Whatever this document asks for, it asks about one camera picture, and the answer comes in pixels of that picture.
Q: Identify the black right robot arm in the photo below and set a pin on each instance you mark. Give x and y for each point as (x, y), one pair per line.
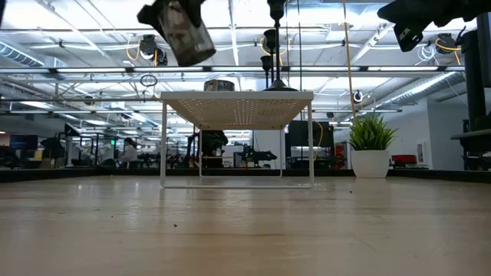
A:
(484, 7)

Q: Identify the red box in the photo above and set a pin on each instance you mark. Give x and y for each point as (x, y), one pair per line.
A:
(404, 159)

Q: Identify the white perforated shelf riser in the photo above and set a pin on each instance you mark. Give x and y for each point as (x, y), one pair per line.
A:
(238, 109)

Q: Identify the black background robot arm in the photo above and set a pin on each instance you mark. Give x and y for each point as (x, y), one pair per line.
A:
(257, 155)

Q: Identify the tall black candlestick holder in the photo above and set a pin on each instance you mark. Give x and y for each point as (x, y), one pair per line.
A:
(277, 9)

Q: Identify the black computer monitor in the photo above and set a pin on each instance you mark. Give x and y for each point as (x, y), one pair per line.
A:
(481, 76)

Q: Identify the black screen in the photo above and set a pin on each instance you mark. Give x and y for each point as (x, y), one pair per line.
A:
(307, 134)

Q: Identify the metal cylinder candle holder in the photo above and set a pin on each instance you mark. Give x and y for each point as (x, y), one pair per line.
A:
(218, 86)

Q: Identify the long ceiling light strip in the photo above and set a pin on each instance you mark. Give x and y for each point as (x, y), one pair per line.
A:
(96, 69)

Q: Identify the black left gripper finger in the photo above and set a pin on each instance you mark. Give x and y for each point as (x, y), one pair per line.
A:
(196, 9)
(149, 17)

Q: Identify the grey side desk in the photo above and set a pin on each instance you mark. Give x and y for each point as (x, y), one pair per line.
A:
(472, 135)

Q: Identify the green plant in white pot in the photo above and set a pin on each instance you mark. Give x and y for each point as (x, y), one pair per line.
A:
(370, 163)

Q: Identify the silver spiral duct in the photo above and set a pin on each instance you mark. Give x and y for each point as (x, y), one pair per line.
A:
(19, 53)
(422, 90)

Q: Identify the glass jar candle holder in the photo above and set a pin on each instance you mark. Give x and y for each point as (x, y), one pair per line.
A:
(186, 34)

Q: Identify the person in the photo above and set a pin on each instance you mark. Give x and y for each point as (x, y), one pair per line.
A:
(128, 151)

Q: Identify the medium black candlestick holder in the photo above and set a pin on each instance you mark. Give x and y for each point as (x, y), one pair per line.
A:
(270, 38)

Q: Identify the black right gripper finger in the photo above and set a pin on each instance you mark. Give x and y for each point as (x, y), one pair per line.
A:
(406, 11)
(408, 38)

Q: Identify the black aluminium table frame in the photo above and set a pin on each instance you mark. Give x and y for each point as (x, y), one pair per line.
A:
(76, 174)

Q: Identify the short black candlestick holder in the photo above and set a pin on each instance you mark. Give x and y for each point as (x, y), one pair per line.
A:
(265, 61)

